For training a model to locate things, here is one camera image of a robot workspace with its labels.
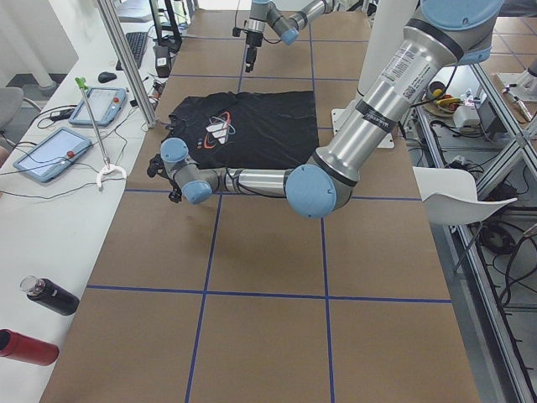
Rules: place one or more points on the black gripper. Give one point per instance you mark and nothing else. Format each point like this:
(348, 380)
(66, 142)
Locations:
(157, 167)
(252, 40)

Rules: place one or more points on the black printed t-shirt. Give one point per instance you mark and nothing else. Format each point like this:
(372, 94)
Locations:
(273, 131)

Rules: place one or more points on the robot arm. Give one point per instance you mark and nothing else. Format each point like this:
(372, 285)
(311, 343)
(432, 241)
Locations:
(266, 13)
(438, 34)

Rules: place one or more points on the far blue teach pendant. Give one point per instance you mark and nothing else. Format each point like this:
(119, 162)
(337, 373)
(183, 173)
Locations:
(105, 103)

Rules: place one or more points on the blue teach pendant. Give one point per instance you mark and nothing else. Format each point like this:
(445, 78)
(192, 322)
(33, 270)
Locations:
(54, 154)
(105, 103)

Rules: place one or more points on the black computer mouse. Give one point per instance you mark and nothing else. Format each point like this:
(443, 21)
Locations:
(106, 76)

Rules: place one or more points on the near blue teach pendant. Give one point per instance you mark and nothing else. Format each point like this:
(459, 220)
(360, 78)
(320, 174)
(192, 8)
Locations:
(54, 154)

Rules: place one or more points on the reacher grabber stick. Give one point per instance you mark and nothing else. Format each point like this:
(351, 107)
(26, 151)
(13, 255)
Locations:
(108, 167)

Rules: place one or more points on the black keyboard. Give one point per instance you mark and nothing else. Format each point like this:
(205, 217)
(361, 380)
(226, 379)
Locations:
(137, 42)

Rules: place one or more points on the brown paper table cover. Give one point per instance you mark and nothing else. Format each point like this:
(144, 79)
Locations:
(239, 299)

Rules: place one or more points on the black water bottle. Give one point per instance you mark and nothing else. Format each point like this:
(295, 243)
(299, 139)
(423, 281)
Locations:
(50, 295)

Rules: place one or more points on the red water bottle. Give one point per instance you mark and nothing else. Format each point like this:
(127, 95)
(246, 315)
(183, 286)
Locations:
(17, 346)

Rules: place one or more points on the white chair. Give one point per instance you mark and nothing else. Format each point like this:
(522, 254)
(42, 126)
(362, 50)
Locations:
(450, 197)

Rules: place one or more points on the aluminium frame post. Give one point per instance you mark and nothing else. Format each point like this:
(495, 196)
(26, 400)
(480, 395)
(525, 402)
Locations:
(120, 45)

